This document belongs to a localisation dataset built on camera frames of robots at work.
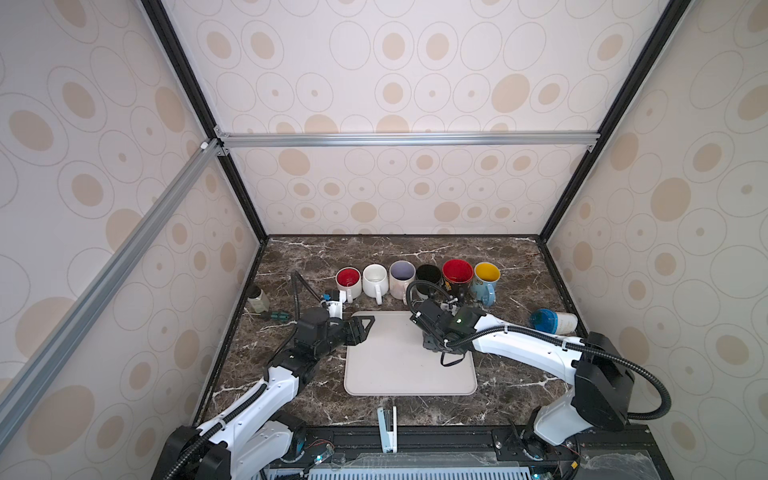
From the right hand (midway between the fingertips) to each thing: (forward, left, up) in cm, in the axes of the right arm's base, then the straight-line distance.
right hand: (433, 340), depth 84 cm
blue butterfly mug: (+18, -18, +2) cm, 25 cm away
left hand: (+2, +16, +9) cm, 18 cm away
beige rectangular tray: (-3, +11, -7) cm, 13 cm away
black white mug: (+21, 0, +4) cm, 21 cm away
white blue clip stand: (-21, +13, -5) cm, 25 cm away
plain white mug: (+24, +26, -3) cm, 36 cm away
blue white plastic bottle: (+5, -36, 0) cm, 36 cm away
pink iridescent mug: (+24, +8, 0) cm, 25 cm away
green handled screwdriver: (+11, +47, -5) cm, 49 cm away
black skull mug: (+23, -10, -1) cm, 26 cm away
